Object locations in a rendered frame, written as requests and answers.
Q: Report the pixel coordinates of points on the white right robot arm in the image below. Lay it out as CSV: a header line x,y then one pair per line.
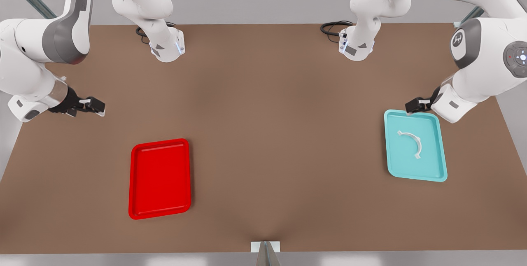
x,y
29,39

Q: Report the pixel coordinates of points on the red rectangular tray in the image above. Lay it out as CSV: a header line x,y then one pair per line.
x,y
159,178

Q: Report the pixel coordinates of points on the white curved pipe clamp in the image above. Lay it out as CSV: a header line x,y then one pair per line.
x,y
418,142

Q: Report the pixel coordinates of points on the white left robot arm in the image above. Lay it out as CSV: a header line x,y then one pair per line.
x,y
486,60

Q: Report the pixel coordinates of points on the teal rectangular tray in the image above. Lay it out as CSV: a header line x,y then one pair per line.
x,y
428,163

